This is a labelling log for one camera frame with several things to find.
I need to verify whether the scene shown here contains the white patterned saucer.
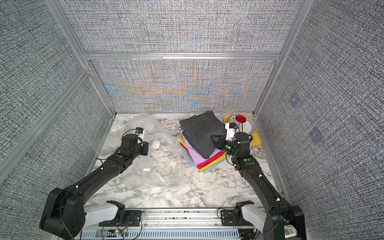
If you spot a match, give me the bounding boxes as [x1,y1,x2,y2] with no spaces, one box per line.
[227,115,256,135]

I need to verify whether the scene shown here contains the yellow plastic tray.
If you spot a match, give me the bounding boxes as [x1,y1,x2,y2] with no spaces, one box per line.
[223,114,262,147]

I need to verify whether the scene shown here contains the aluminium front rail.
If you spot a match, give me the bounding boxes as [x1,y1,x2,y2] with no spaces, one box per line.
[53,207,307,230]

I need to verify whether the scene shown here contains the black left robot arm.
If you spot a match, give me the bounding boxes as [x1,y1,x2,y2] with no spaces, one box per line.
[40,134,149,240]

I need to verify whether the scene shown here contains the purple garment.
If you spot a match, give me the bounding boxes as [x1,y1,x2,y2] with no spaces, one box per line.
[179,127,225,165]

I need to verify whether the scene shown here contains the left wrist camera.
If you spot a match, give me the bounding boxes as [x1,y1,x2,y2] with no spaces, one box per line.
[135,127,145,146]

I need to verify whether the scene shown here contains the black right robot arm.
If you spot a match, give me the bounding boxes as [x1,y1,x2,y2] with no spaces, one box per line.
[211,133,307,240]

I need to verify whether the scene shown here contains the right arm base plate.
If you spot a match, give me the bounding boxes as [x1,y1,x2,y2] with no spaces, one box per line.
[217,208,252,227]

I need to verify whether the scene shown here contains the white vacuum bag valve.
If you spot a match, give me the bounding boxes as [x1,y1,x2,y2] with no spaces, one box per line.
[152,140,160,150]

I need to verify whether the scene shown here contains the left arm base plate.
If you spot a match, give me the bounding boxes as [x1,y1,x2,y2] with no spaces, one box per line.
[99,210,142,228]

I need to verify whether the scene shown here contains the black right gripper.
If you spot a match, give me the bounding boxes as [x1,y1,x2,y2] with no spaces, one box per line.
[211,134,241,161]

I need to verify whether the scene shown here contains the red striped waistband shorts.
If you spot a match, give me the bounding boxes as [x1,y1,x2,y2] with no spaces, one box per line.
[180,143,227,172]

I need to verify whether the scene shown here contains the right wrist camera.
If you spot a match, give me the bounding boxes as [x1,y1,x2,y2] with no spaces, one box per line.
[225,123,238,141]

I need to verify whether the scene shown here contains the clear plastic vacuum bag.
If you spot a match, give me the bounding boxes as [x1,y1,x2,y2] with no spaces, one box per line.
[111,111,185,191]

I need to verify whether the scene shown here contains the black garment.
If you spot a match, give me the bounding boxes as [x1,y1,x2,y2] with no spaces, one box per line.
[180,111,227,159]

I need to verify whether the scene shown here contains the white cup red inside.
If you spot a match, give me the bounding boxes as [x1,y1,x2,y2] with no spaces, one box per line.
[235,115,247,124]

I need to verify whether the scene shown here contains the light blue trousers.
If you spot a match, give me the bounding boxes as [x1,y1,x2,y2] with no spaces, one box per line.
[181,148,222,174]

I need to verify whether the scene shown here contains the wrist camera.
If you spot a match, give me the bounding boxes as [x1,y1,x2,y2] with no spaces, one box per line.
[225,123,238,141]
[135,127,145,146]

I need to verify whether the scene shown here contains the yellow garment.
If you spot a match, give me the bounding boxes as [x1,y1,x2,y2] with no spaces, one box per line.
[178,134,229,173]

